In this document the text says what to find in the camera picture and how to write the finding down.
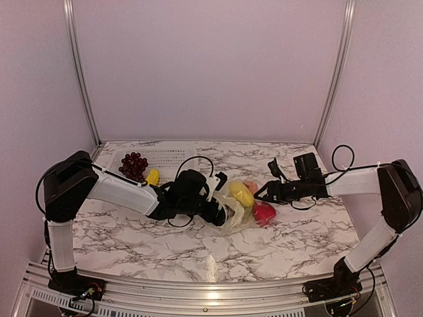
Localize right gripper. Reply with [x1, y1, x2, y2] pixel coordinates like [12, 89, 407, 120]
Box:
[253, 178, 308, 205]

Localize red fake fruit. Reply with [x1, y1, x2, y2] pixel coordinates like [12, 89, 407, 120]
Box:
[252, 202, 276, 225]

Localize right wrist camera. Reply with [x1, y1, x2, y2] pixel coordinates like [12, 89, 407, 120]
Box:
[268, 157, 289, 182]

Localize front aluminium rail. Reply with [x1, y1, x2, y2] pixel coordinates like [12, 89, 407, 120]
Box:
[9, 260, 401, 317]

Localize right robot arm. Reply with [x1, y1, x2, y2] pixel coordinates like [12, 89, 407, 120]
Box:
[254, 153, 422, 296]

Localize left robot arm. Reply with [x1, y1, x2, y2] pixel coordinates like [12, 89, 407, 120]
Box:
[35, 151, 228, 294]

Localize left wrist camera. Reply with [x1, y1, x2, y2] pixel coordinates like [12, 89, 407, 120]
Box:
[206, 172, 228, 202]

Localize left aluminium frame post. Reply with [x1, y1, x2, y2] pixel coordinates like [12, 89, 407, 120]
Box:
[63, 0, 102, 147]

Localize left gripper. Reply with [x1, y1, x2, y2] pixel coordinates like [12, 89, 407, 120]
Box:
[180, 196, 236, 227]

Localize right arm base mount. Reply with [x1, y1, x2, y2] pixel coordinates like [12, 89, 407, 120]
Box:
[302, 259, 362, 302]

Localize purple fake grapes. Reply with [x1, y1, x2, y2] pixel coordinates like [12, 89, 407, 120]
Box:
[118, 152, 148, 182]

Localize right aluminium frame post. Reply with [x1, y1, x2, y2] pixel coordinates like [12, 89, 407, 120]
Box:
[313, 0, 356, 149]

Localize yellow fake corn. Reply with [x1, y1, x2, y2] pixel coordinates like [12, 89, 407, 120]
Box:
[145, 169, 160, 186]
[229, 181, 254, 207]

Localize aluminium frame post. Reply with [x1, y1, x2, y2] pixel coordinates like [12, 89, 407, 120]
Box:
[63, 0, 102, 147]
[313, 0, 356, 149]

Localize orange fake pumpkin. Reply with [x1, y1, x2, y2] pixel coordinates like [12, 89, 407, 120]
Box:
[245, 182, 258, 194]

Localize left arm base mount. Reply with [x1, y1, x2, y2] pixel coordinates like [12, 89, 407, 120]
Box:
[48, 267, 106, 300]

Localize clear zip top bag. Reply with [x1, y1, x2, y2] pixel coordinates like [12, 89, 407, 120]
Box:
[211, 178, 277, 235]

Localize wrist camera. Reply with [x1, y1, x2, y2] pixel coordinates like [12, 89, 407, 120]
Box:
[268, 157, 289, 182]
[206, 172, 228, 202]

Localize white plastic basket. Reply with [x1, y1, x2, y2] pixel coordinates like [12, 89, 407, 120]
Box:
[107, 147, 197, 185]

